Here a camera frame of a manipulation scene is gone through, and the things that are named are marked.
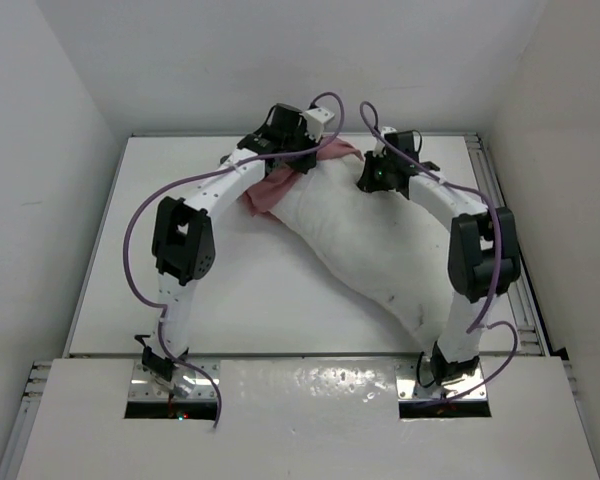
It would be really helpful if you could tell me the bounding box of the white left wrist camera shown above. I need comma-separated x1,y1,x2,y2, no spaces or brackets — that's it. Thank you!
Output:
301,106,335,143

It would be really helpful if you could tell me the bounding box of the aluminium frame rail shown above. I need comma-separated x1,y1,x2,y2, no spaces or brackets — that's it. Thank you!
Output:
0,361,52,480
463,132,551,357

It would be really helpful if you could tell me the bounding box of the red pink patterned pillowcase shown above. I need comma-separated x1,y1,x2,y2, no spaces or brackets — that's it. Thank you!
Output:
241,138,364,217

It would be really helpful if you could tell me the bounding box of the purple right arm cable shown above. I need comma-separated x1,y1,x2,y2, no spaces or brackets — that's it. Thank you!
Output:
359,101,519,404

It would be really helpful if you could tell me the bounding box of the aluminium frame rail right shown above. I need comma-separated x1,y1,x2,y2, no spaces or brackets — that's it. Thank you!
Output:
463,132,551,357

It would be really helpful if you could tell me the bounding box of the white front cover board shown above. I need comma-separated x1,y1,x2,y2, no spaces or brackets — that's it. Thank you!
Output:
18,357,598,479

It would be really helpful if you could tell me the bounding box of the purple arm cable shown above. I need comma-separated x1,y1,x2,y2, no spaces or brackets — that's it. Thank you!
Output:
122,91,345,430
359,101,519,404

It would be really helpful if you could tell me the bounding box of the aluminium frame rail left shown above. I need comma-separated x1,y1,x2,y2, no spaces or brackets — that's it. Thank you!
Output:
0,361,52,480

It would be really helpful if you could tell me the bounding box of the white pillow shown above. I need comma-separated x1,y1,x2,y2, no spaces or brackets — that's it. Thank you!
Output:
270,155,482,351

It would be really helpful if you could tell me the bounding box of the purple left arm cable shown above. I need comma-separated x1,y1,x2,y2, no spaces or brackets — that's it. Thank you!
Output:
122,91,345,430

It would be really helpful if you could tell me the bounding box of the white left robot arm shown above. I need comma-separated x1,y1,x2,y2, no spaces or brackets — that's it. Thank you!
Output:
142,103,335,384

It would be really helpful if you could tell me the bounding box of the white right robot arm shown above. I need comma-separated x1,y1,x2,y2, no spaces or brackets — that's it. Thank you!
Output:
357,150,521,386

